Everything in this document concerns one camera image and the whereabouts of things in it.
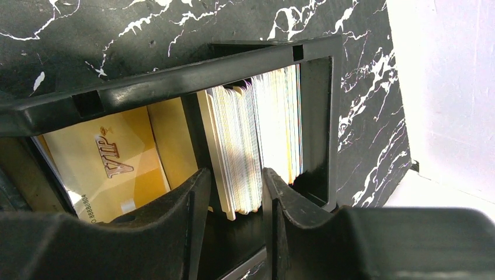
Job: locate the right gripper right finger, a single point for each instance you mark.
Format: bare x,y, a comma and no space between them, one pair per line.
303,241

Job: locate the black plastic card box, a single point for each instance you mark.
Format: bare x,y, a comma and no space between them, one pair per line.
49,112

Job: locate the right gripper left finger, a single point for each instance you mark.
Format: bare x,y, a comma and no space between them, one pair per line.
160,240

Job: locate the stack of cards in box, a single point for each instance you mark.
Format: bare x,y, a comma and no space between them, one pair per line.
248,127

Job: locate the gold VIP card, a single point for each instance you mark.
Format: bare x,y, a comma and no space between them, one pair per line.
115,164

